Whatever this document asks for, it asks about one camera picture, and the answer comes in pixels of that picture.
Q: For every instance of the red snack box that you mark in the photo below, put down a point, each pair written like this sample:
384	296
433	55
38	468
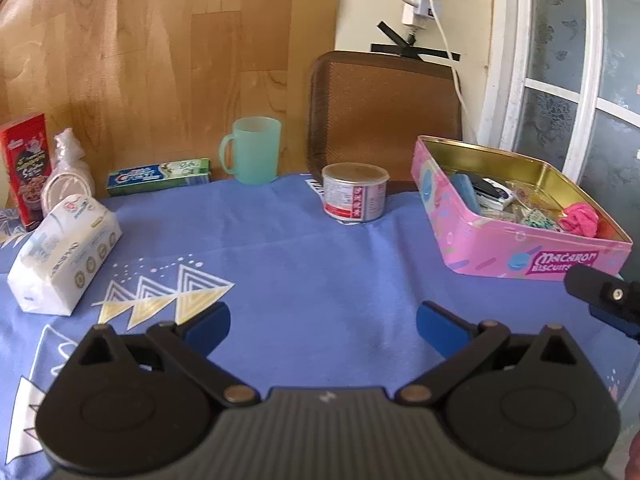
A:
25	170

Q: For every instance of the light blue case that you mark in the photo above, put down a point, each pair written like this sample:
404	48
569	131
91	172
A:
465	192

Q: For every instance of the maroon knit clothing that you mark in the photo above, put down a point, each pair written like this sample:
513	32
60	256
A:
635	460

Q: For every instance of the white round can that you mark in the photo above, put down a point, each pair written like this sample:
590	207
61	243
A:
355	195

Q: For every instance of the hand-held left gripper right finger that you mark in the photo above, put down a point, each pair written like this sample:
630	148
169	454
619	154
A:
440	327

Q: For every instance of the pile of paper clips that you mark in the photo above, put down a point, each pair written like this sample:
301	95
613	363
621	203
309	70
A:
535	217

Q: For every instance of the toothpaste box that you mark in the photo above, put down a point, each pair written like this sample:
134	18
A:
155	177

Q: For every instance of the small white box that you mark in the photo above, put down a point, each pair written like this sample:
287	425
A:
500	201

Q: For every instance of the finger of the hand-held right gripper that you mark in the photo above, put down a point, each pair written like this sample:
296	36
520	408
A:
615	322

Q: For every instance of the white tissue pack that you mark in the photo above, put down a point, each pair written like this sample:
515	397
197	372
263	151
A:
60	255

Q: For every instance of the small black device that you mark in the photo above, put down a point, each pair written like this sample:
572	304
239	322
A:
482	185

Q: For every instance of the pink knit cloth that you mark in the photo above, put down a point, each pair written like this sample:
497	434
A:
580	220

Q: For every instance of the black tape cross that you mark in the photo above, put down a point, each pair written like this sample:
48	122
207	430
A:
425	51

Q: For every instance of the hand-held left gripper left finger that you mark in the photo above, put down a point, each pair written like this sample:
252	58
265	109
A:
210	327

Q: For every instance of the wood grain board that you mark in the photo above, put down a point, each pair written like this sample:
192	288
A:
150	60

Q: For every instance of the white framed glass door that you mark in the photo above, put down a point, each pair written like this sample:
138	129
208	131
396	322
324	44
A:
510	60

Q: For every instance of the green plastic cup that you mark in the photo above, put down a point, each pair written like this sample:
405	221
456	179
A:
255	152

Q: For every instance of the blue printed tablecloth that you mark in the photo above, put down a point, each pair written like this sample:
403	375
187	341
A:
300	270

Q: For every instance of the pink biscuit tin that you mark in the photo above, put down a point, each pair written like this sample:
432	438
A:
480	250

